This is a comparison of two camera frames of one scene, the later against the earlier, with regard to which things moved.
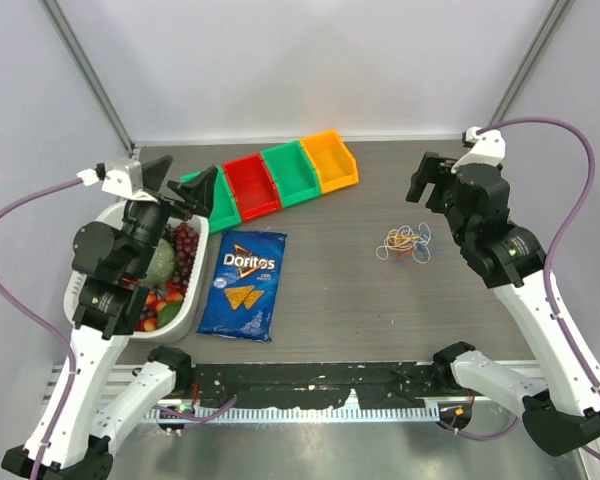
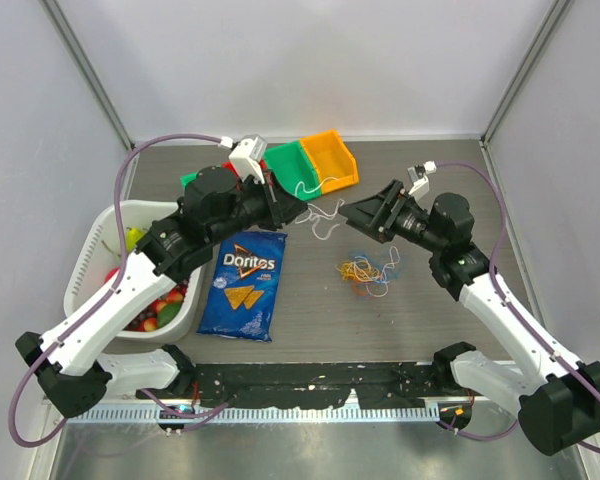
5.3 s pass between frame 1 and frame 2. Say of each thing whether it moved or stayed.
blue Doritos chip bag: stayed
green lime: stayed
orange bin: stayed
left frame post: stayed
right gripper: moved
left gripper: moved
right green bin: stayed
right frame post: stayed
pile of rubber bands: moved
